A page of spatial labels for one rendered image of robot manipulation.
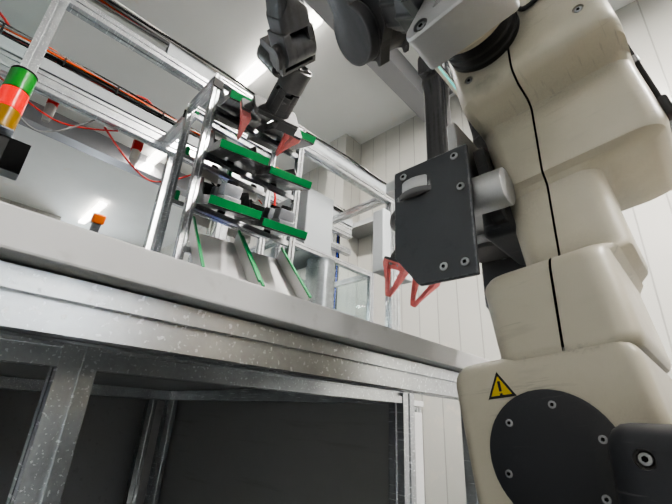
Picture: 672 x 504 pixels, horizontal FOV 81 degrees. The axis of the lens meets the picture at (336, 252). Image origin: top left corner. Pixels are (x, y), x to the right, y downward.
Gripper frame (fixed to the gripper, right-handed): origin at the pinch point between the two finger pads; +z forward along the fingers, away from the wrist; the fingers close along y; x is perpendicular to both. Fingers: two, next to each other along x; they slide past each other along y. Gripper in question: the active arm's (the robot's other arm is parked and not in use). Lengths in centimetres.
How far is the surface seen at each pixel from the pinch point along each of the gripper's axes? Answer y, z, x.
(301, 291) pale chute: -21.3, 23.5, 20.2
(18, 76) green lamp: 48, 15, -15
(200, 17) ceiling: -7, 81, -346
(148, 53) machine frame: 26, 31, -95
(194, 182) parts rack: 8.1, 20.1, -5.5
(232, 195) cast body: 0.8, 13.6, 3.6
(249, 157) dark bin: -1.9, 8.4, -7.4
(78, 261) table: 27, -18, 61
